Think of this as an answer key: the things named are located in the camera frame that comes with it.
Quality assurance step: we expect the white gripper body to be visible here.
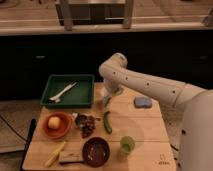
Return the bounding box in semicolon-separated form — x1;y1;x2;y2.
101;79;123;97

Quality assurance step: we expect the blue towel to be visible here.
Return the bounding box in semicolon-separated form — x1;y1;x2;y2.
103;95;111;107

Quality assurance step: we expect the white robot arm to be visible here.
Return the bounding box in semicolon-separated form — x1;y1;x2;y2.
99;53;213;171

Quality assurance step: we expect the green plastic tray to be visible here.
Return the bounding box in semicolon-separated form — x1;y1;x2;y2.
41;74;94;109

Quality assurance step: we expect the blue sponge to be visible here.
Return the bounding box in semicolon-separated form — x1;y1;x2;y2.
134;97;152;108

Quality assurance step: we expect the green cucumber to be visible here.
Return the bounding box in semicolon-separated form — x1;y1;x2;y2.
103;111;112;134

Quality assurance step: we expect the bunch of dark grapes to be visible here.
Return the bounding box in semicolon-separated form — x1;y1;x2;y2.
81;116;95;138

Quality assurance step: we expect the white plastic utensil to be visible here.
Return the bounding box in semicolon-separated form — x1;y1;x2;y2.
49;82;77;103

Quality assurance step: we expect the green plastic cup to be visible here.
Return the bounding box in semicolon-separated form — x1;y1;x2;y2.
120;136;135;154

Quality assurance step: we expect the dark purple bowl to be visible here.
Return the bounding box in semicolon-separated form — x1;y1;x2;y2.
82;137;110;167

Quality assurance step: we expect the yellow lemon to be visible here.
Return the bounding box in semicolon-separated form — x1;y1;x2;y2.
48;117;61;130

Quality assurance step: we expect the orange bowl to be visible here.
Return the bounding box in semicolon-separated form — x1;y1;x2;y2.
42;112;73;139

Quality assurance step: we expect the yellow banana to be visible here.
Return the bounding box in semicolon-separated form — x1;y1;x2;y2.
44;141;66;167

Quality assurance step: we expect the white-legged table in background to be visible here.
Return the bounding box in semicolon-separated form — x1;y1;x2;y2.
55;0;134;30

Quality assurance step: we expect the grey block with handle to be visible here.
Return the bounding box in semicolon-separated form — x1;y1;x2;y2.
59;152;83;165

